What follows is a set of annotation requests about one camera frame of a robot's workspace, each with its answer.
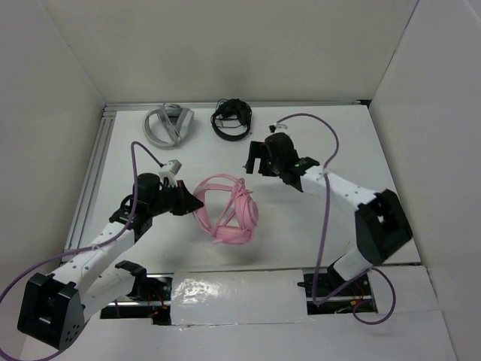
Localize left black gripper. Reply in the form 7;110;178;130
148;180;203;217

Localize pink headphones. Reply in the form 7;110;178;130
193;174;259;245

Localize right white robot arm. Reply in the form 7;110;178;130
245;132;413;295

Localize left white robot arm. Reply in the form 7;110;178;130
17;173;204;350

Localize black headphones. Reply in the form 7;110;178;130
210;99;253;142

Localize grey white headphones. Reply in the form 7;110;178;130
143;103;195;149

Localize white taped cover plate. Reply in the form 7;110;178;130
171;270;307;326

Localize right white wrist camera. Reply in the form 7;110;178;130
268;120;289;134

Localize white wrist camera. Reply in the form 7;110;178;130
268;120;289;134
159;159;182;188

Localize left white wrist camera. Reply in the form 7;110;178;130
159;159;182;188

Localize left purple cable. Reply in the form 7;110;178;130
0;141;166;350

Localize purple cable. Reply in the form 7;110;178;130
0;141;166;350
276;113;398;325

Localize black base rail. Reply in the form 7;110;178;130
100;269;377;326

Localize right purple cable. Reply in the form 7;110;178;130
276;113;398;325

